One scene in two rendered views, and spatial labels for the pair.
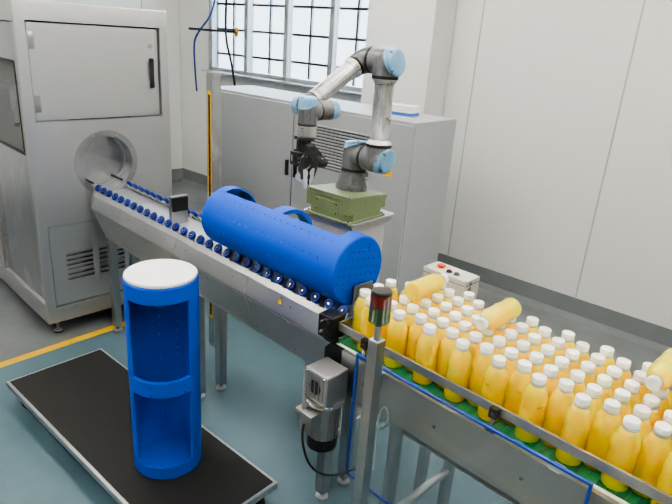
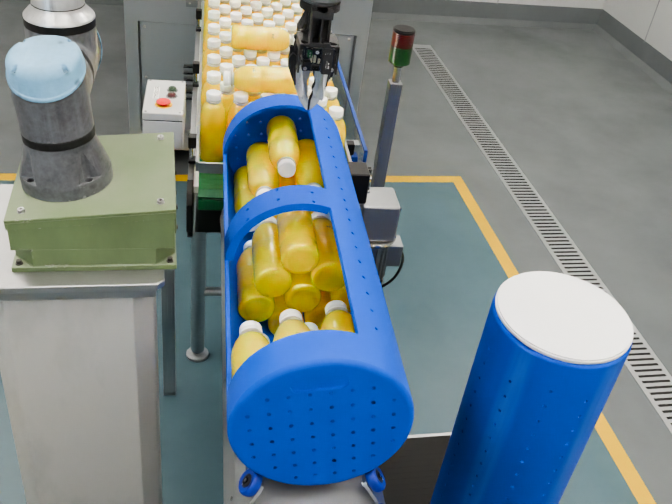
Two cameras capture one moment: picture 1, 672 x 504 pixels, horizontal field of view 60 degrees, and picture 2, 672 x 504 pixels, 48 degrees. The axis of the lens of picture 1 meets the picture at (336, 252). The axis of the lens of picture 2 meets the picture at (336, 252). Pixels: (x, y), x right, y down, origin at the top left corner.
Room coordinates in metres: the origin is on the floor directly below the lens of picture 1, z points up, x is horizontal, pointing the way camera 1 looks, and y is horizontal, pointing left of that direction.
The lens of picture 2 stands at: (3.34, 0.96, 1.98)
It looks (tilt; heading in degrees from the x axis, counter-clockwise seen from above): 36 degrees down; 214
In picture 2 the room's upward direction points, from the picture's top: 8 degrees clockwise
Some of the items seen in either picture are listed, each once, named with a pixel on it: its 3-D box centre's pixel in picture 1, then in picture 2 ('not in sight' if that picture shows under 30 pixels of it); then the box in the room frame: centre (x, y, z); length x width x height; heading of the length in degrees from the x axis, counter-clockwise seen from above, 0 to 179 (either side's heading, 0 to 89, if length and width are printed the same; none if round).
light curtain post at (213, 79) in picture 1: (214, 219); not in sight; (3.34, 0.74, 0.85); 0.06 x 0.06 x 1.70; 46
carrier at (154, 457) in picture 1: (165, 371); (508, 456); (2.07, 0.67, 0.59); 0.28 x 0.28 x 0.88
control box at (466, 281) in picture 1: (449, 282); (165, 113); (2.14, -0.46, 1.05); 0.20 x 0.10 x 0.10; 46
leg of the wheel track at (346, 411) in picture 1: (348, 425); not in sight; (2.17, -0.11, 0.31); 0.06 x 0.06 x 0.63; 46
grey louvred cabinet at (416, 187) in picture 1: (312, 192); not in sight; (4.61, 0.23, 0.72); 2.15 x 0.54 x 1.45; 50
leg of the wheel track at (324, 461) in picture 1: (325, 439); not in sight; (2.07, -0.01, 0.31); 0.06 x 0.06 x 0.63; 46
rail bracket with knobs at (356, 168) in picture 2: (332, 325); (351, 184); (1.90, -0.01, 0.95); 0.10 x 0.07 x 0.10; 136
